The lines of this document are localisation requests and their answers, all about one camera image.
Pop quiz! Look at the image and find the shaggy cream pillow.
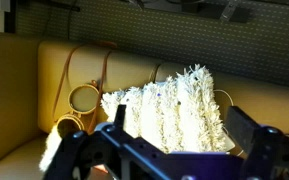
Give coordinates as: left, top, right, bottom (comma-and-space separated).
100, 63, 233, 156

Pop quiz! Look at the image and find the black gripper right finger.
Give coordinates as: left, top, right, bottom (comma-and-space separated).
224, 105, 262, 155

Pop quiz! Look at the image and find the black furniture base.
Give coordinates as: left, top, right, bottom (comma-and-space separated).
180, 0, 252, 24

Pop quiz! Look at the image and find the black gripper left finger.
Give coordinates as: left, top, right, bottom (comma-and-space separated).
113, 104, 128, 130

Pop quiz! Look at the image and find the white fluffy fur ball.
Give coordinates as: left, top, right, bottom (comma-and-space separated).
38, 125, 64, 173

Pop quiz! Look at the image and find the round woven bag brown strap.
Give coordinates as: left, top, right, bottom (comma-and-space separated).
52, 41, 118, 139

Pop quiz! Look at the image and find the mustard yellow sofa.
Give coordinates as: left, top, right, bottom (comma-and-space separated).
0, 31, 289, 180

